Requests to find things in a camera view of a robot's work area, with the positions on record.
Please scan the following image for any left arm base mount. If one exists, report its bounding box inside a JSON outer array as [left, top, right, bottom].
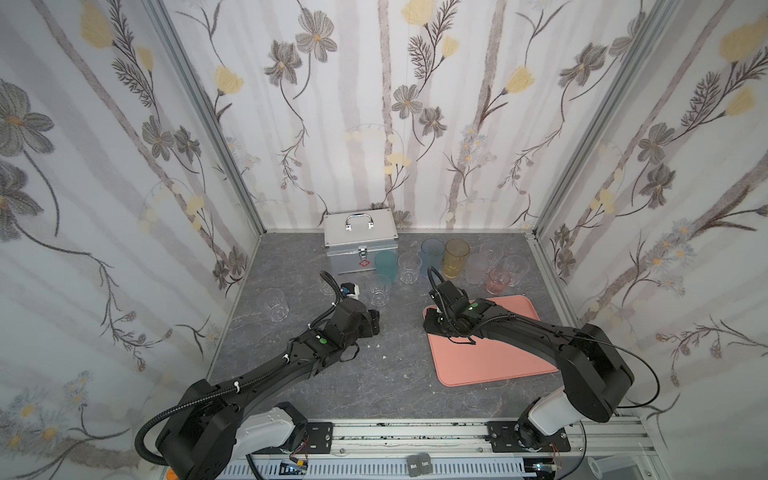
[[258, 422, 334, 455]]

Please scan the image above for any clear faceted cup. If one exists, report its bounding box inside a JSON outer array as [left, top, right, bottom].
[[398, 252, 422, 285], [366, 274, 392, 307], [319, 277, 338, 296]]

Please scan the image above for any clear cup far left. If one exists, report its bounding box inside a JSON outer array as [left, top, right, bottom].
[[258, 288, 290, 323]]

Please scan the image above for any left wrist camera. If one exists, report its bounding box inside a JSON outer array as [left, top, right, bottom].
[[340, 282, 360, 300]]

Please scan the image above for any clear faceted cup by case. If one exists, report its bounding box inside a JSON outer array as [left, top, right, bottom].
[[319, 277, 338, 296]]

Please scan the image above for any clear faceted cup front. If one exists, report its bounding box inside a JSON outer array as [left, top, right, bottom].
[[366, 274, 392, 307]]

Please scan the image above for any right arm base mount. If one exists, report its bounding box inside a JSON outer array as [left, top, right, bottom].
[[485, 421, 571, 453]]

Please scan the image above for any teal plastic cup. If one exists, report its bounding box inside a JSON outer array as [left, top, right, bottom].
[[375, 250, 399, 283]]

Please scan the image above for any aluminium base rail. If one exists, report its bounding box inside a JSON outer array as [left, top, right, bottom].
[[214, 412, 669, 479]]

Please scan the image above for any frosted dimpled cup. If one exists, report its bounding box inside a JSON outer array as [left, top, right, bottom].
[[464, 252, 491, 285]]

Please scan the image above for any pink plastic tray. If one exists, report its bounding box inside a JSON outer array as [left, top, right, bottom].
[[427, 333, 557, 387]]

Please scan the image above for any pink plastic cup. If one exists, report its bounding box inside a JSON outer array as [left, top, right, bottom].
[[485, 265, 512, 295]]

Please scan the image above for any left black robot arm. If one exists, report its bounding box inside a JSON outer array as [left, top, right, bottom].
[[134, 298, 380, 479]]

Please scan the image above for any silver first aid case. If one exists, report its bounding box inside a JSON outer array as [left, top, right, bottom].
[[323, 209, 399, 274]]

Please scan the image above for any amber plastic cup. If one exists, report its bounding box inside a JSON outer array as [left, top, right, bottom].
[[443, 238, 471, 279]]

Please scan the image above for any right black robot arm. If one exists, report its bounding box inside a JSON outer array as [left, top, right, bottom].
[[423, 281, 635, 450]]

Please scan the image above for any blue plastic cup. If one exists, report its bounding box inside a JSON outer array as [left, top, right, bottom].
[[420, 238, 445, 279]]

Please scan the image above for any clear cup right back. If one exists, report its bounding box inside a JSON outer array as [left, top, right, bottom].
[[502, 254, 531, 287]]

